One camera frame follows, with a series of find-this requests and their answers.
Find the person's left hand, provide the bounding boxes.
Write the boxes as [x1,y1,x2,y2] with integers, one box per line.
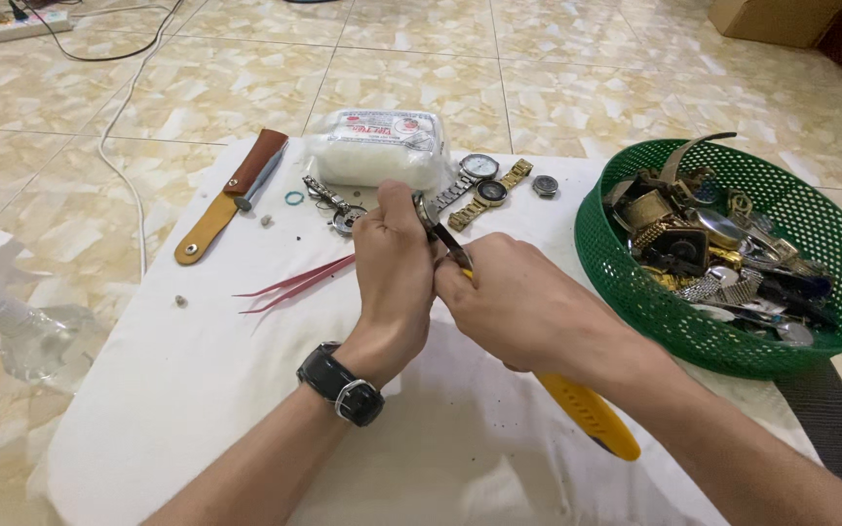
[351,181,442,370]

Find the person's right hand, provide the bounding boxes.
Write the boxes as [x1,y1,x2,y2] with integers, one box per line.
[432,232,656,382]

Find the round silver watch case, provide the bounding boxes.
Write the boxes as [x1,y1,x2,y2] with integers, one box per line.
[411,190,441,236]

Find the yellow-handled case opener knife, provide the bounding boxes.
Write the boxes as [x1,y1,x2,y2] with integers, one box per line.
[430,218,642,463]

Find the white cotton wool pack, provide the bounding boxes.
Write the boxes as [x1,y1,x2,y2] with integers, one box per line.
[310,109,453,193]

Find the pink tweezers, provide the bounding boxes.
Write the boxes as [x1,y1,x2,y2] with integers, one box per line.
[240,257,357,316]
[232,253,357,298]

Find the small grey screwdriver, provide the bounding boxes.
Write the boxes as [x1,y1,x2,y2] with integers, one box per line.
[234,145,287,213]

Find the brown leather tool sheath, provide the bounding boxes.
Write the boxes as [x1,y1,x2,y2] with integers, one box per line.
[174,129,289,266]

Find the black leather wristwatch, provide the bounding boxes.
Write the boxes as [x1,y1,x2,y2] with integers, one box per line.
[296,341,386,428]

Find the white cloth mat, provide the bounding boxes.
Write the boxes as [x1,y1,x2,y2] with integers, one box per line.
[44,137,824,526]

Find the heap of old watches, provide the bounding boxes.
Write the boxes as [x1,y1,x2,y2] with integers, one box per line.
[602,131,836,349]

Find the clear plastic bottle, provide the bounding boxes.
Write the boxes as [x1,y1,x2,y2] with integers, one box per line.
[0,295,112,396]

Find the white power strip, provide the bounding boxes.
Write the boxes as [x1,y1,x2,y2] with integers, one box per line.
[0,8,76,48]

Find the brown cardboard box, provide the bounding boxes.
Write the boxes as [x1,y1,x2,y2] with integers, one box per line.
[708,0,842,50]

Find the green plastic mesh basket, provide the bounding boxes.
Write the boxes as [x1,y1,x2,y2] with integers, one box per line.
[574,138,842,381]

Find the dismantled silver bracelet watch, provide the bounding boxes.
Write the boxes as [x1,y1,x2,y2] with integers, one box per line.
[301,174,369,237]

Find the silver bracelet wristwatch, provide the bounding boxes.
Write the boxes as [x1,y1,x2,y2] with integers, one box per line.
[432,152,501,215]

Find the gold bracelet wristwatch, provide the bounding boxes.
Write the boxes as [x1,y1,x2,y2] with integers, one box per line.
[447,158,535,233]

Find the white cable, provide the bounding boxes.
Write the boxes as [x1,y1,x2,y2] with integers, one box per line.
[70,0,211,280]

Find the black cable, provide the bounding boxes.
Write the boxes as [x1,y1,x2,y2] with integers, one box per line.
[8,0,187,64]

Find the black woven strap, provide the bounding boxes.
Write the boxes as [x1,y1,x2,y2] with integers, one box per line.
[772,357,842,507]

